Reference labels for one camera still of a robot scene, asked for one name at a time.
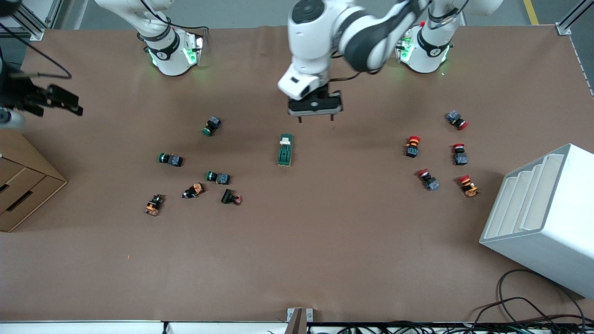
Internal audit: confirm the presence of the green load switch white lever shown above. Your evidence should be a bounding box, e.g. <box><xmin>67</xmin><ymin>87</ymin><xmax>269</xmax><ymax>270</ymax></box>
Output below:
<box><xmin>277</xmin><ymin>134</ymin><xmax>294</xmax><ymax>167</ymax></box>

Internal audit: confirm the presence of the brown cardboard box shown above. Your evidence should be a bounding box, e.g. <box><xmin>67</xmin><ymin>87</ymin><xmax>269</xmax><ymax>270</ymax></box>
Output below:
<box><xmin>0</xmin><ymin>130</ymin><xmax>68</xmax><ymax>232</ymax></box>

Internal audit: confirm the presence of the red mushroom button orange block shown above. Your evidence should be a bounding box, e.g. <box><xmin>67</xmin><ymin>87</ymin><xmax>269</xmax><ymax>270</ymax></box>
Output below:
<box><xmin>458</xmin><ymin>174</ymin><xmax>479</xmax><ymax>198</ymax></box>

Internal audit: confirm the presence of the white stepped rack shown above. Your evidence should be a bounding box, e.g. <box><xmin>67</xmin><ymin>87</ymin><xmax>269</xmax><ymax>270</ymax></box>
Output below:
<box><xmin>479</xmin><ymin>143</ymin><xmax>594</xmax><ymax>298</ymax></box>

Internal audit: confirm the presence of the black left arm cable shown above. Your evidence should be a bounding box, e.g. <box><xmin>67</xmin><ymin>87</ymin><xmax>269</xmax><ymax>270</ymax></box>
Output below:
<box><xmin>330</xmin><ymin>70</ymin><xmax>362</xmax><ymax>84</ymax></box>

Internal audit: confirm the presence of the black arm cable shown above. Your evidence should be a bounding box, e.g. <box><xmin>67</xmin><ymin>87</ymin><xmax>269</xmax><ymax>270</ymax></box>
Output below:
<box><xmin>330</xmin><ymin>70</ymin><xmax>362</xmax><ymax>84</ymax></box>
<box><xmin>0</xmin><ymin>32</ymin><xmax>73</xmax><ymax>79</ymax></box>

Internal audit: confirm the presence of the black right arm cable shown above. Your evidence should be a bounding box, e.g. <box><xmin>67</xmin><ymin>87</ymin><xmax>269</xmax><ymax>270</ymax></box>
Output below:
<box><xmin>0</xmin><ymin>32</ymin><xmax>73</xmax><ymax>79</ymax></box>

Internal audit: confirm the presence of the aluminium table bracket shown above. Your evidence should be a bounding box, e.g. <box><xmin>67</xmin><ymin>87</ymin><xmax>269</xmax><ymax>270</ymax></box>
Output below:
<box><xmin>287</xmin><ymin>308</ymin><xmax>314</xmax><ymax>334</ymax></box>

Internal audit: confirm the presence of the black looped cable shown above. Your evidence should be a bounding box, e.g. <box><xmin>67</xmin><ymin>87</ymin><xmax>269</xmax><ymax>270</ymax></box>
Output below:
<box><xmin>497</xmin><ymin>269</ymin><xmax>586</xmax><ymax>325</ymax></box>
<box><xmin>472</xmin><ymin>297</ymin><xmax>574</xmax><ymax>325</ymax></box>

